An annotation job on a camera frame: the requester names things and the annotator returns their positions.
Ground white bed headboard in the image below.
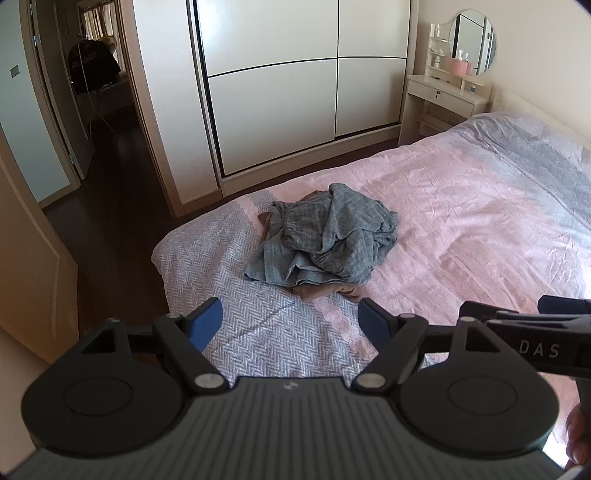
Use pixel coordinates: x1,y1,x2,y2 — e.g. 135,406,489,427
490,85,591,151

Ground pink grey bedspread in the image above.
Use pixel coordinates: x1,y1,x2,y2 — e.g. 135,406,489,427
152,111,591,462

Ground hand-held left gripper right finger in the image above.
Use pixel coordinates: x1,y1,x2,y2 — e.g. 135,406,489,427
352,298,509,395

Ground frosted glass door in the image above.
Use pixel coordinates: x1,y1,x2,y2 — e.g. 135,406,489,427
0,0,88,206

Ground hanging dark jacket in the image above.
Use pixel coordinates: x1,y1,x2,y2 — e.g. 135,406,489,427
67,39,122,96

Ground cream sliding door wardrobe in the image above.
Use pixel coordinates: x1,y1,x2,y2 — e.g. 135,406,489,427
117,0,419,219

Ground beige wooden door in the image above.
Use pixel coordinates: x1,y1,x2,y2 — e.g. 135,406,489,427
0,138,80,365

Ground white dressing table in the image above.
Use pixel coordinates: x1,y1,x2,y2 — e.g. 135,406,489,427
398,74,492,149

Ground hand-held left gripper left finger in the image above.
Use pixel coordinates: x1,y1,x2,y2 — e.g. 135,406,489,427
81,298,229,395

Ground round wall mirror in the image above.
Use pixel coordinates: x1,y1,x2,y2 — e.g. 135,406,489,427
449,10,498,77

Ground person's right hand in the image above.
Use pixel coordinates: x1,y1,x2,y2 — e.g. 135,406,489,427
566,405,591,468

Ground grey woven shorts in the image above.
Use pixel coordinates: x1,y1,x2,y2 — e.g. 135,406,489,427
272,182,399,283

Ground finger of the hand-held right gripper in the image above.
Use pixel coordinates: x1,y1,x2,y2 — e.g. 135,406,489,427
538,295,591,318
458,300,527,324

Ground white desktop shelf rack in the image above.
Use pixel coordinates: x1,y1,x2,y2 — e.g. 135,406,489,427
425,34,485,93

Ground brown garment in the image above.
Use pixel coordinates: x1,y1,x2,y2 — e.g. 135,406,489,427
256,189,363,303

